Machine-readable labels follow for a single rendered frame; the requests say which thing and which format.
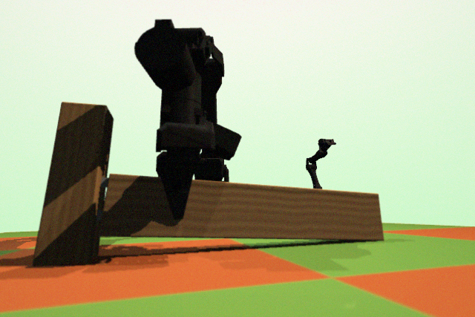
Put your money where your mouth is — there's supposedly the brown wooden side rail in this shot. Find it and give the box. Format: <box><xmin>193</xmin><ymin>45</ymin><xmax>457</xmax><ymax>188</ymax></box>
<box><xmin>96</xmin><ymin>173</ymin><xmax>384</xmax><ymax>241</ymax></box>

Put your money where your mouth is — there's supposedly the brown wooden post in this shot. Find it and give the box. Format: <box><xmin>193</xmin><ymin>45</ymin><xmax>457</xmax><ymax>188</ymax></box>
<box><xmin>32</xmin><ymin>102</ymin><xmax>114</xmax><ymax>266</ymax></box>

